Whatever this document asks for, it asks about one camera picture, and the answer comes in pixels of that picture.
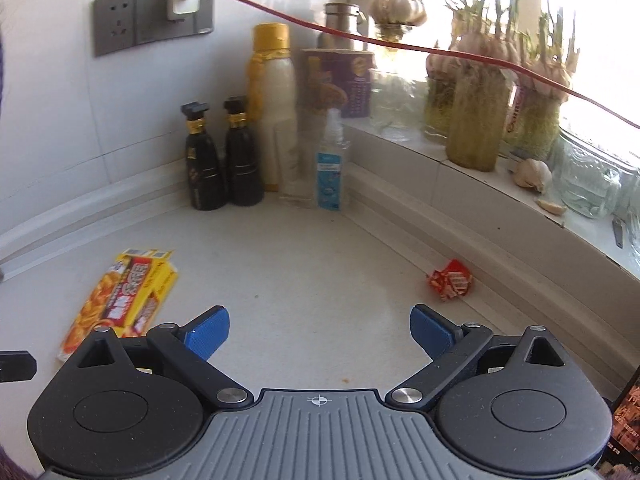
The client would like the purple instant noodle cup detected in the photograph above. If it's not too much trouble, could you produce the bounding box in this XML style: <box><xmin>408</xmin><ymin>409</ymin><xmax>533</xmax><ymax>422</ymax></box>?
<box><xmin>299</xmin><ymin>47</ymin><xmax>376</xmax><ymax>120</ymax></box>

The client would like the grey wall socket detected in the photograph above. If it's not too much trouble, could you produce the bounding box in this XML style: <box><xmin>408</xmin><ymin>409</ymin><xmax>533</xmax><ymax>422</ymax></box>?
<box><xmin>92</xmin><ymin>0</ymin><xmax>216</xmax><ymax>58</ymax></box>

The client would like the root-filled glass jar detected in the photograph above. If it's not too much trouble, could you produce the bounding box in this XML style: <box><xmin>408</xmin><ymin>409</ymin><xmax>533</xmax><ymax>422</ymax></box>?
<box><xmin>424</xmin><ymin>72</ymin><xmax>458</xmax><ymax>143</ymax></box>
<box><xmin>446</xmin><ymin>67</ymin><xmax>518</xmax><ymax>172</ymax></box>

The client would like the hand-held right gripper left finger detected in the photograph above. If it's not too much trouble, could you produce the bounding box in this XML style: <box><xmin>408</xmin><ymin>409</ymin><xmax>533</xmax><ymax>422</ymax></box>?
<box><xmin>75</xmin><ymin>305</ymin><xmax>253</xmax><ymax>407</ymax></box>

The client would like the loose garlic bulb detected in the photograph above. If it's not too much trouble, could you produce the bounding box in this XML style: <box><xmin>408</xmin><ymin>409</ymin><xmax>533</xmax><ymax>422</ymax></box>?
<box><xmin>514</xmin><ymin>158</ymin><xmax>553</xmax><ymax>194</ymax></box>

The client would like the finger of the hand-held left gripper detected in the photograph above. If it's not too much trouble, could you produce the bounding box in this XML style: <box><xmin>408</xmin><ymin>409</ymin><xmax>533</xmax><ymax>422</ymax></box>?
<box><xmin>0</xmin><ymin>350</ymin><xmax>38</xmax><ymax>382</ymax></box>

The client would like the red label root-filled jar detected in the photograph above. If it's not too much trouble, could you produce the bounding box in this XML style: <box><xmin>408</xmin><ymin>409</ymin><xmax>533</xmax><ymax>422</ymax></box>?
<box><xmin>504</xmin><ymin>82</ymin><xmax>563</xmax><ymax>162</ymax></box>

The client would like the black gold-neck bottle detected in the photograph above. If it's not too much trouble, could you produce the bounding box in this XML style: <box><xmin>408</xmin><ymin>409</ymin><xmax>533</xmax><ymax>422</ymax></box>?
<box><xmin>222</xmin><ymin>96</ymin><xmax>266</xmax><ymax>207</ymax></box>
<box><xmin>181</xmin><ymin>101</ymin><xmax>227</xmax><ymax>211</ymax></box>

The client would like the yellow cap white bottle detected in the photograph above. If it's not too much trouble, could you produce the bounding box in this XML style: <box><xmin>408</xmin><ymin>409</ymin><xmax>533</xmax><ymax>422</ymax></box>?
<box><xmin>246</xmin><ymin>22</ymin><xmax>301</xmax><ymax>192</ymax></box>

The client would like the blue label spray bottle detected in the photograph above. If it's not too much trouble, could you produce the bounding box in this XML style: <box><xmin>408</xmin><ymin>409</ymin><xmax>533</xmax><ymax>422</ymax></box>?
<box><xmin>315</xmin><ymin>107</ymin><xmax>349</xmax><ymax>212</ymax></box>

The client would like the red wrapper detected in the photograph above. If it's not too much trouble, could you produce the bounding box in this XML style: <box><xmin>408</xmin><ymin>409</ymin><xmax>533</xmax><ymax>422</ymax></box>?
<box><xmin>425</xmin><ymin>258</ymin><xmax>473</xmax><ymax>302</ymax></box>

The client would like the red cable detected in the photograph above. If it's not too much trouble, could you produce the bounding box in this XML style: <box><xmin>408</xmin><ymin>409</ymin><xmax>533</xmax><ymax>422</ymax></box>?
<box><xmin>187</xmin><ymin>0</ymin><xmax>640</xmax><ymax>130</ymax></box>

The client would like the empty glass jar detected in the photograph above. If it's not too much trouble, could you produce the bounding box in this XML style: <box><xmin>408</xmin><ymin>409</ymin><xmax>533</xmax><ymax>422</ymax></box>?
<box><xmin>617</xmin><ymin>167</ymin><xmax>640</xmax><ymax>256</ymax></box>
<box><xmin>556</xmin><ymin>127</ymin><xmax>622</xmax><ymax>219</ymax></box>

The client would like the clear glass bottle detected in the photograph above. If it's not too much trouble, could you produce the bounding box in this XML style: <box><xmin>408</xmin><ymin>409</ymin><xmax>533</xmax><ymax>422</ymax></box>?
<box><xmin>279</xmin><ymin>105</ymin><xmax>323</xmax><ymax>206</ymax></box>

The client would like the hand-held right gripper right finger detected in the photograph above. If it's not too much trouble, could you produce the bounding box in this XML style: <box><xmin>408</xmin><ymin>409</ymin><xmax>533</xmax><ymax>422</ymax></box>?
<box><xmin>390</xmin><ymin>304</ymin><xmax>568</xmax><ymax>406</ymax></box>

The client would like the long-sprout garlic group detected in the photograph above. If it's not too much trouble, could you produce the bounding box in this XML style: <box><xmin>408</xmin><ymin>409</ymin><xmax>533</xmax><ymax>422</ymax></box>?
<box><xmin>425</xmin><ymin>0</ymin><xmax>581</xmax><ymax>101</ymax></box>

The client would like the metal flask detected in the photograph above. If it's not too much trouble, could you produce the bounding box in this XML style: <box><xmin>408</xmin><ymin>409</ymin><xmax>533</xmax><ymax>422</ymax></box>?
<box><xmin>322</xmin><ymin>2</ymin><xmax>368</xmax><ymax>51</ymax></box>

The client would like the clear water glass jar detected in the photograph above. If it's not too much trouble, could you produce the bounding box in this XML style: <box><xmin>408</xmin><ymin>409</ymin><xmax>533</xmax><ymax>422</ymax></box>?
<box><xmin>369</xmin><ymin>25</ymin><xmax>426</xmax><ymax>131</ymax></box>

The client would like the yellow food box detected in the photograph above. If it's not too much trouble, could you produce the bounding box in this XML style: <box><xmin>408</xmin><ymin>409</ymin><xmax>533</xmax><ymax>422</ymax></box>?
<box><xmin>56</xmin><ymin>247</ymin><xmax>180</xmax><ymax>363</ymax></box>

